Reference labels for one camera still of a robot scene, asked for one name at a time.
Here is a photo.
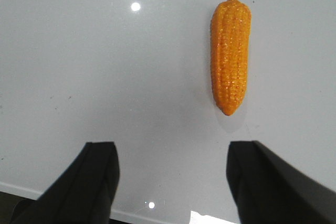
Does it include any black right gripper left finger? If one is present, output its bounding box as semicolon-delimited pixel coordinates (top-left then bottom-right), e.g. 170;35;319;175
11;142;120;223

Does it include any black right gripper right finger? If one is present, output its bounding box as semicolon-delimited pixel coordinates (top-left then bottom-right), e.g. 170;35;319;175
226;141;335;223

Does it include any orange corn cob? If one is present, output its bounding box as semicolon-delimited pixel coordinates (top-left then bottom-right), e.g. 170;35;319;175
210;0;251;116

